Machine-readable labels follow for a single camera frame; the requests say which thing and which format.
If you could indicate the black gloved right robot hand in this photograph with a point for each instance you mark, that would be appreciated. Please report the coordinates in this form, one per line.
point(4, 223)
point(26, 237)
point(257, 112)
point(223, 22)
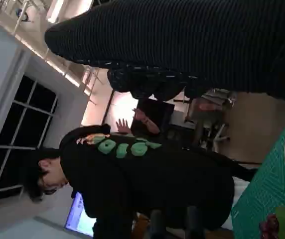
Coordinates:
point(182, 44)

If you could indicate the red toy grapes with leaf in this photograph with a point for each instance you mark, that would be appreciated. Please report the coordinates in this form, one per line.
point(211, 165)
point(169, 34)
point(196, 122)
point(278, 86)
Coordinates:
point(269, 225)

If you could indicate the background office chair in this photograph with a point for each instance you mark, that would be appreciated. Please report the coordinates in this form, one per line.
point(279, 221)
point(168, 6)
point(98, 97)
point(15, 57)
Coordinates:
point(207, 117)

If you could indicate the person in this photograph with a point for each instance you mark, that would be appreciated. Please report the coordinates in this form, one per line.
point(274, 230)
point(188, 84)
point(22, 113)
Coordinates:
point(152, 127)
point(145, 186)

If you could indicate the green cutting mat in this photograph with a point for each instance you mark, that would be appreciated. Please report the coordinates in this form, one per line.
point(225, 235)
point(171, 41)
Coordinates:
point(264, 189)

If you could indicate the dark paned window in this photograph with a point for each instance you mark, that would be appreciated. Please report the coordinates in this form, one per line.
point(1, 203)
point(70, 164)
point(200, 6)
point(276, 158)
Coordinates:
point(13, 119)

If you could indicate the lit computer monitor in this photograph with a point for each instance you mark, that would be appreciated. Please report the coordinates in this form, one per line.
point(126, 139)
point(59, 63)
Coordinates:
point(79, 216)

